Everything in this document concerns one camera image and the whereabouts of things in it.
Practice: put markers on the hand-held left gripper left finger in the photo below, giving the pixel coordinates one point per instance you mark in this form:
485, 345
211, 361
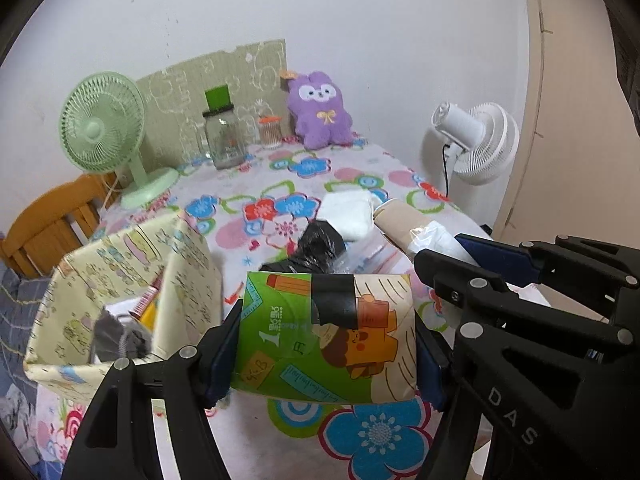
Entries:
224, 357

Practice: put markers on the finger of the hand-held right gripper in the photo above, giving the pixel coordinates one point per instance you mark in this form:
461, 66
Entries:
500, 257
465, 280

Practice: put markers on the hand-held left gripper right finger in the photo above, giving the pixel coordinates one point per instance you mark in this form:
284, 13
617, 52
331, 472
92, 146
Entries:
430, 360

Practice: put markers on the yellow cartoon gift bag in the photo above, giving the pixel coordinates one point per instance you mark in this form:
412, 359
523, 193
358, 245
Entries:
190, 270

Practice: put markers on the green cartoon tissue pack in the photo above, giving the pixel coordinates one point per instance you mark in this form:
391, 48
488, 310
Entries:
320, 345

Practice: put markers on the white cloth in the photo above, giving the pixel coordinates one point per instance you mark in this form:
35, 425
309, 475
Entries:
350, 212

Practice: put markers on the white item in clear bag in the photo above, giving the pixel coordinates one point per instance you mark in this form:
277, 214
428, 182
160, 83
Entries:
440, 240

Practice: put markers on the beige cloth roll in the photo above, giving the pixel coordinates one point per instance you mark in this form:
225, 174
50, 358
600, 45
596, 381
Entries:
397, 222

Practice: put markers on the red and yellow package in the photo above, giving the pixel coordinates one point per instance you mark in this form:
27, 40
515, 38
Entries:
150, 305

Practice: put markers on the grey cloth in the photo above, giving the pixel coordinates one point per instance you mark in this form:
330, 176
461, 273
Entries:
122, 340

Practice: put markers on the white desk fan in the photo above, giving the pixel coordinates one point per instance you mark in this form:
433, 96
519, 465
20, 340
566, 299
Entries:
487, 147

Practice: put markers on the black cloth in clear bag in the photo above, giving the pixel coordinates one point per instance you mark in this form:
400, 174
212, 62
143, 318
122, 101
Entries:
317, 247

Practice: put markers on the floral tablecloth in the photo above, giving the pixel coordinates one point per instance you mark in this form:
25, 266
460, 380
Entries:
280, 190

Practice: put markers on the blue plaid bedding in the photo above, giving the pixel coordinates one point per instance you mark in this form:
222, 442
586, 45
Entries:
20, 320

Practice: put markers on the glass mug jar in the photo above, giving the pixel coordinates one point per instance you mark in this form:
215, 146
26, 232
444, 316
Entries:
225, 140

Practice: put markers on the purple plush toy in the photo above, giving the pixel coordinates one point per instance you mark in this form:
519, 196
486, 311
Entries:
320, 115

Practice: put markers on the wooden chair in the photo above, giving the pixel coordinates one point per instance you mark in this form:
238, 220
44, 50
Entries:
45, 225

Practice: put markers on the cotton swab container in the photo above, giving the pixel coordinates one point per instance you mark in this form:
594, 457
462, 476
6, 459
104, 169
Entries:
270, 132

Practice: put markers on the green plastic cup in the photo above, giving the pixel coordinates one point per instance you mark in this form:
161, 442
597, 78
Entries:
217, 97

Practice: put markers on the green desk fan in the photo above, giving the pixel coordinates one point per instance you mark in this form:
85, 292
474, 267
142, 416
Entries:
97, 127

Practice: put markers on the green patterned board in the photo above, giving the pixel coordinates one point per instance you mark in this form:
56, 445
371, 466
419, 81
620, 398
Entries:
180, 90

